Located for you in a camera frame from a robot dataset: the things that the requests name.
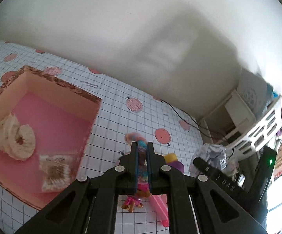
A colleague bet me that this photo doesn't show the black cable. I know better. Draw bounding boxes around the black cable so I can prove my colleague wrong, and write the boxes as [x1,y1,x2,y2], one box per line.
[160,99,230,142]

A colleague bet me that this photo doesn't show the pale box with blue print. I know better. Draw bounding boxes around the pale box with blue print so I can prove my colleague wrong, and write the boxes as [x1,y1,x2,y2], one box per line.
[237,69,273,117]

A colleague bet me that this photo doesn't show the white shelf unit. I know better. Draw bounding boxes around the white shelf unit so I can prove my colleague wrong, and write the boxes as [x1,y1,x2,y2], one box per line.
[199,89,256,140]

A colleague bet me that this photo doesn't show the small colourful-haired doll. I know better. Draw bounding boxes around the small colourful-haired doll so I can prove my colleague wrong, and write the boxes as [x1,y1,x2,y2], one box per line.
[120,133,154,213]

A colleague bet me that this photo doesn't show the white plastic basket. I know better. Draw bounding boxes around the white plastic basket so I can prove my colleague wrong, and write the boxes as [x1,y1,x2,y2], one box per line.
[224,95,282,157]

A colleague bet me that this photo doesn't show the cream fluffy scrunchie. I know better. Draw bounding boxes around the cream fluffy scrunchie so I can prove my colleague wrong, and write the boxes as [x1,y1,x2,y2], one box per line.
[0,114,36,161]

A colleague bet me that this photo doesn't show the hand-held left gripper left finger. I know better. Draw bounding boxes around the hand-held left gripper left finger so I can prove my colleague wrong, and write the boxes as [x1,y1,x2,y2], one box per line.
[14,142,139,234]

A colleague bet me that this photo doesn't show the yellow round sponge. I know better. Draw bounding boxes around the yellow round sponge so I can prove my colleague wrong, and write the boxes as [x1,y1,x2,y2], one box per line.
[164,153,178,163]

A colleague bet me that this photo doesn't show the pink comb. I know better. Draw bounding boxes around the pink comb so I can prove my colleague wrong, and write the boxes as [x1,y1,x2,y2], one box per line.
[150,194,170,227]

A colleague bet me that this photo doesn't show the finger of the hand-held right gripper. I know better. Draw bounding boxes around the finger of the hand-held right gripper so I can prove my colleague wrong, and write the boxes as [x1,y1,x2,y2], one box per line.
[193,157,221,179]

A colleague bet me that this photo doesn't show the pink floral cardboard box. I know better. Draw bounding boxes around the pink floral cardboard box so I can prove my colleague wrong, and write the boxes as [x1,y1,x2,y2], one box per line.
[0,65,102,210]

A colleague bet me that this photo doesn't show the small clear packet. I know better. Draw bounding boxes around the small clear packet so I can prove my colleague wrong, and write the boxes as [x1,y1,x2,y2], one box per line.
[39,154,71,193]

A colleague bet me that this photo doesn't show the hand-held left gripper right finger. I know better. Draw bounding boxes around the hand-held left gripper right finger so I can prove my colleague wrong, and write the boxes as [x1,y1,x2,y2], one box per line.
[147,142,269,234]

